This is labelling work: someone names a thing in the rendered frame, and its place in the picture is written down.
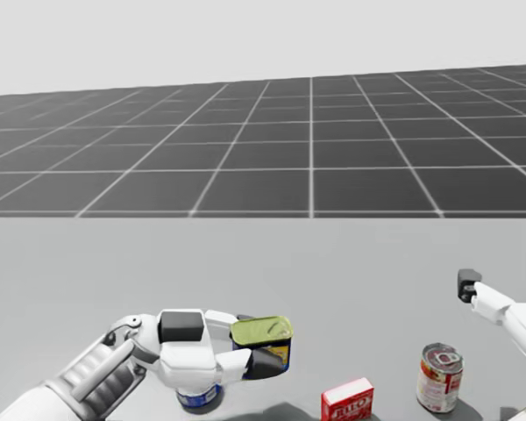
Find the blue flat can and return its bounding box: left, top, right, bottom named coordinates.
left=175, top=380, right=224, bottom=414

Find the red and white carton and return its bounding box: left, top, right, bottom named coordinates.
left=320, top=377, right=375, bottom=421

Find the red and white can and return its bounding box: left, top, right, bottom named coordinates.
left=416, top=342, right=465, bottom=415

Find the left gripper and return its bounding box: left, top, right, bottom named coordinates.
left=156, top=308, right=291, bottom=390

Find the green and blue rectangular can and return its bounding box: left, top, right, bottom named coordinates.
left=229, top=315, right=293, bottom=375

